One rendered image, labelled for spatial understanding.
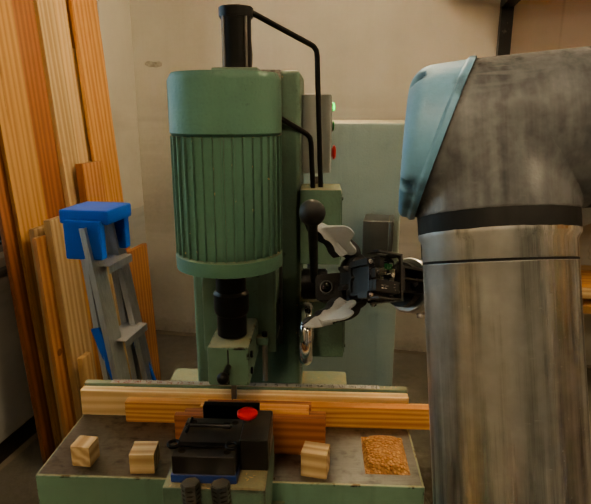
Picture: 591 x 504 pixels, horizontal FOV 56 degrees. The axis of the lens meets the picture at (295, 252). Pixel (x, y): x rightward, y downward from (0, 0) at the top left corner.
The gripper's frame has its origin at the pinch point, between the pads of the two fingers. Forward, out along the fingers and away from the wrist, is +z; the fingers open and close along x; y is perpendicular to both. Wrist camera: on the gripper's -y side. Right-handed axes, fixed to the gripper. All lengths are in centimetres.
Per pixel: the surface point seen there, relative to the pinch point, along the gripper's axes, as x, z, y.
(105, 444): 27.0, 12.9, -35.8
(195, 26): -174, -77, -201
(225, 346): 10.3, 0.0, -19.5
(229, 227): -7.0, 6.5, -8.8
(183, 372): 16, -18, -70
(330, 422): 23.0, -20.1, -15.9
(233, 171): -14.4, 8.4, -5.3
